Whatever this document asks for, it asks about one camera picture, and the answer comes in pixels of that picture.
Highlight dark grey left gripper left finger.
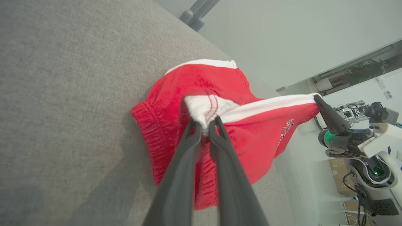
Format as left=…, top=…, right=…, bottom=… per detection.
left=143, top=118, right=203, bottom=226

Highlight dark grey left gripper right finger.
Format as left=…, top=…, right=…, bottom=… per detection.
left=208, top=116, right=269, bottom=226

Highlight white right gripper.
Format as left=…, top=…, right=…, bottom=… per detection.
left=314, top=94, right=402, bottom=159

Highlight red shorts with white stripes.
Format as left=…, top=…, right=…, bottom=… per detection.
left=130, top=59, right=321, bottom=211

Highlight grey metal machine assembly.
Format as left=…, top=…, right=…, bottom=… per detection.
left=334, top=100, right=382, bottom=125

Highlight green plants behind glass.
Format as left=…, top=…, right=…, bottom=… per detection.
left=330, top=58, right=388, bottom=88

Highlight brown cardboard box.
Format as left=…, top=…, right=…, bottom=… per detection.
left=328, top=158, right=357, bottom=197
left=342, top=201, right=361, bottom=226

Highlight grey fabric sofa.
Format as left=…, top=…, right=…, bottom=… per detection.
left=0, top=0, right=314, bottom=226

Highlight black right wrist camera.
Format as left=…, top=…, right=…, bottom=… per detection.
left=364, top=107, right=399, bottom=125

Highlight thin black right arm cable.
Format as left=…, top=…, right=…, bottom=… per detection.
left=342, top=172, right=368, bottom=226

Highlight grey round post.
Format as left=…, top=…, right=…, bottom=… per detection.
left=179, top=9, right=194, bottom=24
left=190, top=17, right=205, bottom=32

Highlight grey vertical partition frame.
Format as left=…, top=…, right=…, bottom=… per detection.
left=188, top=0, right=221, bottom=20

